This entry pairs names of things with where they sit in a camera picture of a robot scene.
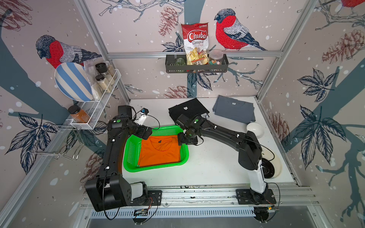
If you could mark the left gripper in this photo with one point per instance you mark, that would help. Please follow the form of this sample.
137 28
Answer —
141 133

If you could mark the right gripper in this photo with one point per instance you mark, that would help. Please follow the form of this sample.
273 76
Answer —
180 141

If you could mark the orange t-shirt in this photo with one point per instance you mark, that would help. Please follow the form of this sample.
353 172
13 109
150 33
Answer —
159 150

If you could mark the black t-shirt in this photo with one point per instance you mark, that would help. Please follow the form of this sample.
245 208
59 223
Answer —
190 109

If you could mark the grey t-shirt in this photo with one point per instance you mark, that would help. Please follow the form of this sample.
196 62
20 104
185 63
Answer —
234 109

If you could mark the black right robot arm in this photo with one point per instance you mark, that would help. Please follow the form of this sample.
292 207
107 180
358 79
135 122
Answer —
246 144

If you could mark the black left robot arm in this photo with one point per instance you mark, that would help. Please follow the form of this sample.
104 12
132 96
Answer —
109 190

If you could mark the white bowl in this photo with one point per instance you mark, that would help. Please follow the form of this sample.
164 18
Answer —
256 128

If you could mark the orange spice jar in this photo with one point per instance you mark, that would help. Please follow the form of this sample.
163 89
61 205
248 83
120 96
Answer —
78 114

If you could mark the short black-lid spice jar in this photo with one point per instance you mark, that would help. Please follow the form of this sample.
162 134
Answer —
103 83

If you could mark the green object in shelf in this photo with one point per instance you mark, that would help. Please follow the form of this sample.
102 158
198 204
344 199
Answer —
180 62

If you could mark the tall black-lid spice jar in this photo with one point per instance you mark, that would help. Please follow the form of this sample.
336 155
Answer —
103 69

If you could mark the cream plate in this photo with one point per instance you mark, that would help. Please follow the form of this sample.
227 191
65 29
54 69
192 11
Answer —
277 165

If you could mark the black bowl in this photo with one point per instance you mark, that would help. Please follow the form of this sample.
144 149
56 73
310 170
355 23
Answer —
268 169

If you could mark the clear lidded candy jar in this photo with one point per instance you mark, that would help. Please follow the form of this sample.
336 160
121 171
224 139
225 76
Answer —
215 57

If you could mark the blue striped white plate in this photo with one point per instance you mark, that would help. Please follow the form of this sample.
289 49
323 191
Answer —
71 81

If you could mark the Chuba cassava chips bag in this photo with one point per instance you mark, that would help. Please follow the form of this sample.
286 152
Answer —
196 42

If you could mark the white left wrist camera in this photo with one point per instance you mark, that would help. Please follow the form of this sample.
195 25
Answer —
143 115

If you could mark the white wire wall rack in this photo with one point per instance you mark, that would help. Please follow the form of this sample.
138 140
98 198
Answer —
95 108

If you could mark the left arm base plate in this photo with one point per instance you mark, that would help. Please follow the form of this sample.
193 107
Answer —
152 198

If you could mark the black wall shelf basket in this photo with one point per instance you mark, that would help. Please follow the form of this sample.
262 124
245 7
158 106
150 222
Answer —
172 67

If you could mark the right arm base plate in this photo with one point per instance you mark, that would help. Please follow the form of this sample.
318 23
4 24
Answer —
249 197

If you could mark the metal wire hook rack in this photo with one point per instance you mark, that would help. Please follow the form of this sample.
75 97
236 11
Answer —
67 144

